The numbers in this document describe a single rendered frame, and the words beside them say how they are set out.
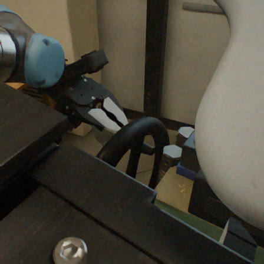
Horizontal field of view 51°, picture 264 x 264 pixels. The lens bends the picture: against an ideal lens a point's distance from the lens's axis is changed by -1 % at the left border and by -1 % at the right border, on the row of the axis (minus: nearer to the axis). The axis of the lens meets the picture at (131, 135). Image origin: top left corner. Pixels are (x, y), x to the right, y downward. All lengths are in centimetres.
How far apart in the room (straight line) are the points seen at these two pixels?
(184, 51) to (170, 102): 35
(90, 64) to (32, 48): 10
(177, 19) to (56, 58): 121
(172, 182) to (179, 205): 3
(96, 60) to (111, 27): 130
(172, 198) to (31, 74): 25
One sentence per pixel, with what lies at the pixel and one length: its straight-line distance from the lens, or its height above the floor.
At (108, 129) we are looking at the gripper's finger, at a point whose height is 87.
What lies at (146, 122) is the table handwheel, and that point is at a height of 94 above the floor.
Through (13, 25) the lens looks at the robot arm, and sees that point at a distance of 59.
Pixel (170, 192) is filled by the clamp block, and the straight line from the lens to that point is 29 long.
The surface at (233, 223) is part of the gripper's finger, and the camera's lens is 17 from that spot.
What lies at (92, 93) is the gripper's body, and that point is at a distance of 53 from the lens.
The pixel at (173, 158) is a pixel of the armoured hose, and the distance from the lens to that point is 31.
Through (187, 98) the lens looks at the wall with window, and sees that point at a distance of 175.
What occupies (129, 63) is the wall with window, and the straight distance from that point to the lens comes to 179.
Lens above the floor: 118
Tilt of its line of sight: 39 degrees down
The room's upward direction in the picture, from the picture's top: straight up
